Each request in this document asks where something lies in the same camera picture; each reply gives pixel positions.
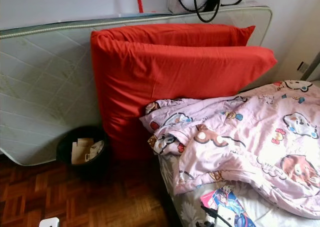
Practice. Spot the black round waste bin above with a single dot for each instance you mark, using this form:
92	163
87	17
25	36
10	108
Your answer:
65	152

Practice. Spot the brown cardboard scraps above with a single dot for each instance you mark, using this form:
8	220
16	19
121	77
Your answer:
81	151

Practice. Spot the pink cartoon print blanket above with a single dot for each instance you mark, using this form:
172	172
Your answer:
250	137

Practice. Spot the bed with floral sheet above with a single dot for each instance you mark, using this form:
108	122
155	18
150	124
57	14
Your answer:
185	212

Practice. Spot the red folded mattress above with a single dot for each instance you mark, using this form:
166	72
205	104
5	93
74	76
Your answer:
165	82

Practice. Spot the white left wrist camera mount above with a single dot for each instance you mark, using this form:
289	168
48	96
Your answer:
49	222

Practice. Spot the white crumpled paper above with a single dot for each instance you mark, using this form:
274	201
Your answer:
96	149

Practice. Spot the grey metal bar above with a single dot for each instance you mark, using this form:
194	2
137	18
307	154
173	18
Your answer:
311	69

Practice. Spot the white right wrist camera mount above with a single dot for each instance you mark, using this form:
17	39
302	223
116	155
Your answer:
228	217

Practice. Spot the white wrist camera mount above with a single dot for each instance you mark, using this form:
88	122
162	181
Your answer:
49	222
228	217

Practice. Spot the white quilted mattress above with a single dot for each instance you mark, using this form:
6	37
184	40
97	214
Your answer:
40	77

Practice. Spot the colourful comic book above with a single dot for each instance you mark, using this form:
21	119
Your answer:
220	199

